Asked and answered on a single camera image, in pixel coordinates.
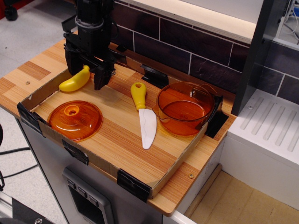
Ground white toy sink drainboard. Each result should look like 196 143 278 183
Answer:
228 90 299 170

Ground black floor cable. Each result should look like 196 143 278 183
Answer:
0 147 38 180

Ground cardboard fence with black tape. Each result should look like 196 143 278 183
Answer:
16 43 229 203

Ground orange transparent pot lid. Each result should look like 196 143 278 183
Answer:
47 100 103 142

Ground black office chair base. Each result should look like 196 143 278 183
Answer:
0 0 21 21

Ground black vertical post right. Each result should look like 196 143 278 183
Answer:
231 0 289 116

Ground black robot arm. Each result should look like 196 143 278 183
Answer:
64 0 116 90

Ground orange transparent pot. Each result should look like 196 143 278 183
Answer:
153 82 215 136

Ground grey toy oven front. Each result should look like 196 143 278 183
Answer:
62 168 114 224

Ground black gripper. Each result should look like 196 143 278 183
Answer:
64 23 116 90

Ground yellow toy banana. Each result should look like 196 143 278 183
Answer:
59 65 90 92

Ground yellow white toy knife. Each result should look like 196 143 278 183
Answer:
130 82 157 150

